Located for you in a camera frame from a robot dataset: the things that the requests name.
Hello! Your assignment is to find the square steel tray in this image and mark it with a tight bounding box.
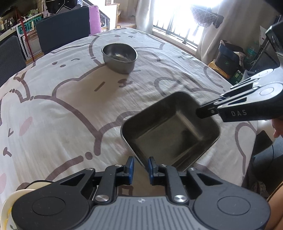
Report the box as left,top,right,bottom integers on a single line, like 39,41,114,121
121,91,220,171

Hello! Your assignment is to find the right hand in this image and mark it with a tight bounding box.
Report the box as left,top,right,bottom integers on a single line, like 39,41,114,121
272,119,283,138

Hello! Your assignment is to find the cartoon print tablecloth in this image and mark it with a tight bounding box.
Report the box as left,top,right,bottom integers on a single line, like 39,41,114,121
0,27,258,208

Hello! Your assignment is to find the small round steel bowl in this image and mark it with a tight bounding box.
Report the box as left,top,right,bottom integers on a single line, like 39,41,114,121
101,43,138,74

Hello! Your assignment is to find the white flower ceramic bowl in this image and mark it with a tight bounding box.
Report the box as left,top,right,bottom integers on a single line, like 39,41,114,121
1,181,52,230

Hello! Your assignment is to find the beige curtain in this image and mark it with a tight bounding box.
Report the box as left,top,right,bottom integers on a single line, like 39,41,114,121
135,0,155,34

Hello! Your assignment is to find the left dark chair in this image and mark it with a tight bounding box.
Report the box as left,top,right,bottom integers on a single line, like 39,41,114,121
0,35,26,86

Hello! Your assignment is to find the dark chair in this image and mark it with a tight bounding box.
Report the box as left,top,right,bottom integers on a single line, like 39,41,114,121
0,35,26,86
36,6,90,55

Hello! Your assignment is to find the right dark chair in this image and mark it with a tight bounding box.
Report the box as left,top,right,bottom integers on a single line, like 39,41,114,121
36,6,90,55

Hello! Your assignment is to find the teal poizon sign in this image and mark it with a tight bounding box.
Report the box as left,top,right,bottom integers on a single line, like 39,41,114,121
16,13,44,36

